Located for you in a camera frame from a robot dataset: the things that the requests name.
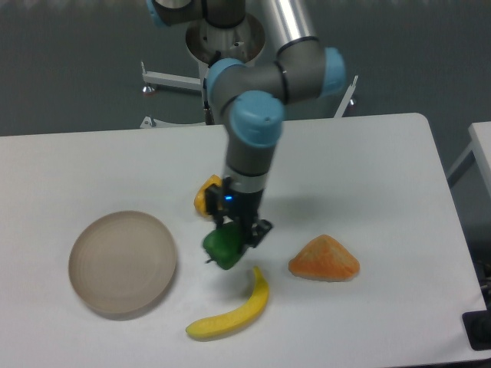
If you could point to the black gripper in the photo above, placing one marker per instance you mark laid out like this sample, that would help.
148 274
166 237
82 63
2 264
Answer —
242 206

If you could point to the beige round plate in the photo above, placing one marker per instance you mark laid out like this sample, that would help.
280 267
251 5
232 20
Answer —
122 264

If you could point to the orange triangular toy fruit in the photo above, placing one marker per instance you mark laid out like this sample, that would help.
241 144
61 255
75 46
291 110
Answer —
324 259

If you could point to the white side table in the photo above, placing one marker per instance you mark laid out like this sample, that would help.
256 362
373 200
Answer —
477 151

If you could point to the yellow toy bell pepper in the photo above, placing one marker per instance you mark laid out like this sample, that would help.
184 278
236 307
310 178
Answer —
200 201

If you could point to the black device at edge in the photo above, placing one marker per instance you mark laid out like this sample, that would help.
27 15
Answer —
477 326

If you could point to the yellow toy banana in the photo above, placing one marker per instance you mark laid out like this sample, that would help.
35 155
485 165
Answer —
234 320

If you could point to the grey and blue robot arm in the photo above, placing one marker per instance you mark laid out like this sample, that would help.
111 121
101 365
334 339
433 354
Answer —
249 71

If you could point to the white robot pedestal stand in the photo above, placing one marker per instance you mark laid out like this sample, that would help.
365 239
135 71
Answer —
306 70

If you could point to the green toy bell pepper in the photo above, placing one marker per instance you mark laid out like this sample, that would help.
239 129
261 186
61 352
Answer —
223 245

